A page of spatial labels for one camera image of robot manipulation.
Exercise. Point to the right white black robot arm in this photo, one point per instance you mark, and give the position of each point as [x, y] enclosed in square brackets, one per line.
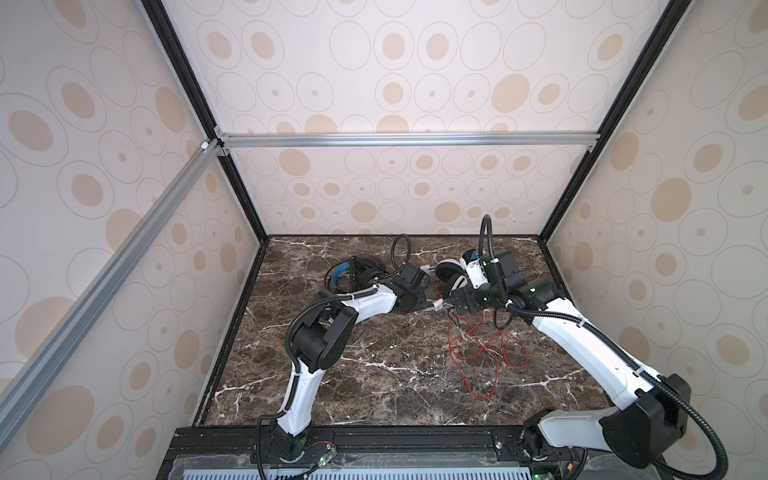
[649, 412]

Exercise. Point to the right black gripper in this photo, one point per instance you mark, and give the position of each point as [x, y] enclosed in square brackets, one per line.
[469, 294]

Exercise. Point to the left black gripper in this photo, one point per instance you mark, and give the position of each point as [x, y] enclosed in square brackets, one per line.
[421, 303]

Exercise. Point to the white black headphones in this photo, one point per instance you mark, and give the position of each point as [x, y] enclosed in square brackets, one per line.
[443, 286]

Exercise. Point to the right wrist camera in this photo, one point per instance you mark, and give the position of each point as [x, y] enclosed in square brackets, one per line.
[473, 269]

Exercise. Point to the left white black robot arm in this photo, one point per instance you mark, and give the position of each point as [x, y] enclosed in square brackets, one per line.
[317, 337]

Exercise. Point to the black corner post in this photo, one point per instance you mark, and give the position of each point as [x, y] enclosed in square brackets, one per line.
[648, 57]
[160, 21]

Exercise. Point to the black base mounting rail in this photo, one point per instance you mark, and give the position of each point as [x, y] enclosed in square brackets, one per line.
[384, 452]

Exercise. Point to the right black corner post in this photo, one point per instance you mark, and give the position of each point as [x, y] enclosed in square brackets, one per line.
[648, 57]

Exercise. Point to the diagonal aluminium rail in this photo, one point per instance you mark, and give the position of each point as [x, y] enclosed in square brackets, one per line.
[49, 359]

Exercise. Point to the horizontal aluminium rail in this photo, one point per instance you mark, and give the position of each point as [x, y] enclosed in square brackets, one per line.
[423, 139]

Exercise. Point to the black blue headphones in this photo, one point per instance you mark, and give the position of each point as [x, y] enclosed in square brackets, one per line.
[354, 274]

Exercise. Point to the left black corner post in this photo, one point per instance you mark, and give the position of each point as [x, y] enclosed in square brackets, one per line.
[160, 21]

